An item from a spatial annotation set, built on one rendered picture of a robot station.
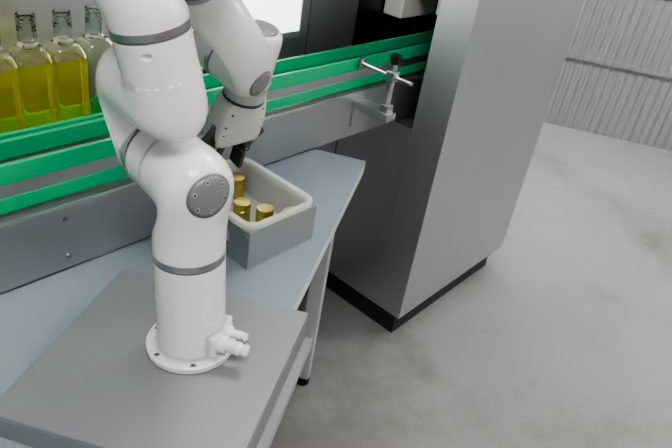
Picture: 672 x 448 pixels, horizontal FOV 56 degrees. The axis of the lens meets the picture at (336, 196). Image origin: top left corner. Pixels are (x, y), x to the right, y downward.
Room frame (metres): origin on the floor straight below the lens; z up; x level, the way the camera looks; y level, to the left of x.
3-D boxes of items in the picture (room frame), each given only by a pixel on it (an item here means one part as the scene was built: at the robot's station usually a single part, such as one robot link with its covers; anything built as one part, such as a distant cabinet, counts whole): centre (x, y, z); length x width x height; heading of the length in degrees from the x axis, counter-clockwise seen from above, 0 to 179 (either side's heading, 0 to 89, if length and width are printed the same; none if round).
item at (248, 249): (1.06, 0.19, 0.79); 0.27 x 0.17 x 0.08; 52
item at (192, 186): (0.67, 0.19, 1.03); 0.13 x 0.10 x 0.16; 44
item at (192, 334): (0.66, 0.16, 0.87); 0.16 x 0.13 x 0.15; 78
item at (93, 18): (1.04, 0.46, 1.12); 0.03 x 0.03 x 0.05
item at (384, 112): (1.52, -0.07, 0.90); 0.17 x 0.05 x 0.23; 52
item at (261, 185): (1.04, 0.17, 0.80); 0.22 x 0.17 x 0.09; 52
